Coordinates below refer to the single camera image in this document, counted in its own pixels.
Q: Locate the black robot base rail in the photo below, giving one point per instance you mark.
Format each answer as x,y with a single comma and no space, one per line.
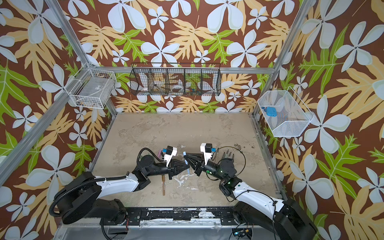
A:
216,216

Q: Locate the grey blue pen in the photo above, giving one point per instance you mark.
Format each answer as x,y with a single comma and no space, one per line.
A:
186,162

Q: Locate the small green circuit board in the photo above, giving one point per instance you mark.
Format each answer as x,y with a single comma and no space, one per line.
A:
243,233

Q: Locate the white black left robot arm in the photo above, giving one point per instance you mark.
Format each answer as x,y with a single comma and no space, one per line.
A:
84,196

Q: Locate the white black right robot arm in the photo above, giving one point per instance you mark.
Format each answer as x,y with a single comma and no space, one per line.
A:
285,219

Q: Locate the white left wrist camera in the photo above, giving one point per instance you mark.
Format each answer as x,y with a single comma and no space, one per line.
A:
169,152

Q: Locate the white mesh basket right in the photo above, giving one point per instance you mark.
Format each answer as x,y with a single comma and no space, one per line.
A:
293,117

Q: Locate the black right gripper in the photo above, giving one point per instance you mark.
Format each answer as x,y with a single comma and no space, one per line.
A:
202,166

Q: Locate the black wire basket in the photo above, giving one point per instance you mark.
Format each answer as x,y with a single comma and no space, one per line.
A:
194,79

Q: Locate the blue object in basket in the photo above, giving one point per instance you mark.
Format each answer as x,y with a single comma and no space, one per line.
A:
270,111

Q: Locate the white wire basket left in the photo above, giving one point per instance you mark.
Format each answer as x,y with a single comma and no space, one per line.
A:
92,88

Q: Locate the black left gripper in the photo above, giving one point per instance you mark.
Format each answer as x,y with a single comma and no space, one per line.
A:
177,168

